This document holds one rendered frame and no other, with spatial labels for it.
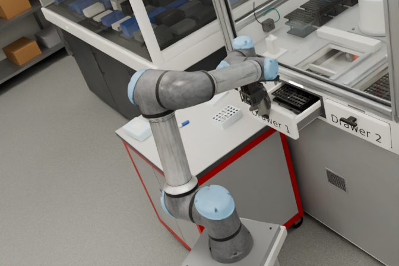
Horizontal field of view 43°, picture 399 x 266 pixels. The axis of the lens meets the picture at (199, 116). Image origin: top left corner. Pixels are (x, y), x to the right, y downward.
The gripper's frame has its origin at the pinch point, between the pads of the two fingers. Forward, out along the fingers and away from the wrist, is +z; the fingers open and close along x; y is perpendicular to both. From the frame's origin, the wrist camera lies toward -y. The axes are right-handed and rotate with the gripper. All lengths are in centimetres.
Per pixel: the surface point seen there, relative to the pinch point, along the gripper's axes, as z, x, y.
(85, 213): 90, -127, 69
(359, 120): 0.3, 34.0, -16.4
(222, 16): -26, -42, -18
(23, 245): 90, -136, 111
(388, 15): -45, 49, -18
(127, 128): 10, -61, 38
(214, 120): 10.8, -28.5, 8.8
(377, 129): 1.0, 41.8, -16.4
